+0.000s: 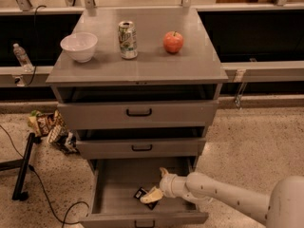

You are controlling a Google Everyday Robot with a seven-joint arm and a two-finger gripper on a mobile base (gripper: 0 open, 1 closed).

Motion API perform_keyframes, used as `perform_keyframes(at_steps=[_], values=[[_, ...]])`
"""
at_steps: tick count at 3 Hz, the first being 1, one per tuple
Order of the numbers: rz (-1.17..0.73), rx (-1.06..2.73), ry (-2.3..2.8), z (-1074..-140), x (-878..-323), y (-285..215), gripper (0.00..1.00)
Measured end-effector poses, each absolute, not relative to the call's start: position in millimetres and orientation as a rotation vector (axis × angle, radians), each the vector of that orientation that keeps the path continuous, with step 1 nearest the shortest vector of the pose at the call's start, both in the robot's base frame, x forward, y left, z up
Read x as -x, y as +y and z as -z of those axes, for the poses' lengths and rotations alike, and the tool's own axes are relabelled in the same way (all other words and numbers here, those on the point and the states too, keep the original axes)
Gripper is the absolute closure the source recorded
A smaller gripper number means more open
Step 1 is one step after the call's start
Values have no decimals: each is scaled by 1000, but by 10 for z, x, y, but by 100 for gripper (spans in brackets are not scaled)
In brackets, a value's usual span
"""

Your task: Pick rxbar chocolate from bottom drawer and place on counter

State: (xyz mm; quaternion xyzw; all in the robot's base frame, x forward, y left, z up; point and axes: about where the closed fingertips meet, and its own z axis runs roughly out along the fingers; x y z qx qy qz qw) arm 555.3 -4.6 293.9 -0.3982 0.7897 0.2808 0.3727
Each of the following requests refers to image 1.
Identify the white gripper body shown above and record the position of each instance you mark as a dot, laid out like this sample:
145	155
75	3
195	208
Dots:
166	184

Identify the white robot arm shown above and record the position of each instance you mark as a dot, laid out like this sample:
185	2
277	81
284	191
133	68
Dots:
284	208

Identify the grey middle drawer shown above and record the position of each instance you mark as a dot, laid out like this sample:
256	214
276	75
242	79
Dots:
140	148

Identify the grey drawer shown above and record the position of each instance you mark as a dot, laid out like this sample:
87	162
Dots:
140	148
82	116
116	183

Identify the grey bottom drawer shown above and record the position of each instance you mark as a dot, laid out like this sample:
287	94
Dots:
116	183

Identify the grey top drawer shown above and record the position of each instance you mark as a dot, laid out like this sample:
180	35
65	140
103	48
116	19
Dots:
82	116

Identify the grey drawer cabinet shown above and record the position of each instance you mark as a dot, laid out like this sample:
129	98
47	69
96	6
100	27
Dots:
155	75

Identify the snack bag pile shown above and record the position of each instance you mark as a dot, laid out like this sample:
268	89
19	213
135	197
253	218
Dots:
53	127

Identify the red apple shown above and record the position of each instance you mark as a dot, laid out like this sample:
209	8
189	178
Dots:
172	41

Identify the green soda can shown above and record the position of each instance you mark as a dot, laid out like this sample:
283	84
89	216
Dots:
127	39

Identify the white bowl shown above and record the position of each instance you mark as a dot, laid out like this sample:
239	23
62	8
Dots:
80	46

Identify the clear plastic water bottle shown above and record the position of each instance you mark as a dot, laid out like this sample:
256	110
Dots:
23	58

